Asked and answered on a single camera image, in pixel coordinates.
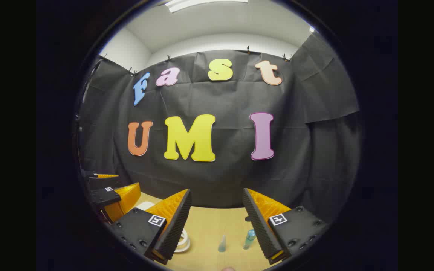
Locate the white suitcase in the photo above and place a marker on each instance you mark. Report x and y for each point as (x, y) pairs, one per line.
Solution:
(146, 206)

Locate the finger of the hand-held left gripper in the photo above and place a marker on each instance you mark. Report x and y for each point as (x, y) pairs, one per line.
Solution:
(106, 196)
(104, 182)

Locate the blue skin care bottle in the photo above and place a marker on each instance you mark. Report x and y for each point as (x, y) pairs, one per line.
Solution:
(249, 238)

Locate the black backdrop cloth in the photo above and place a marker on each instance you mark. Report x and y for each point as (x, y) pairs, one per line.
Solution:
(220, 177)

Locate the ceiling light panel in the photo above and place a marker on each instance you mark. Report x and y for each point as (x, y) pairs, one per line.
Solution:
(202, 3)

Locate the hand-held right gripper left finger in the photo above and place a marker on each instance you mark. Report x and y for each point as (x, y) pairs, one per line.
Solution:
(175, 226)

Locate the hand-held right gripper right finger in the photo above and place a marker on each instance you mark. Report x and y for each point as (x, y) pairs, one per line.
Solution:
(262, 229)

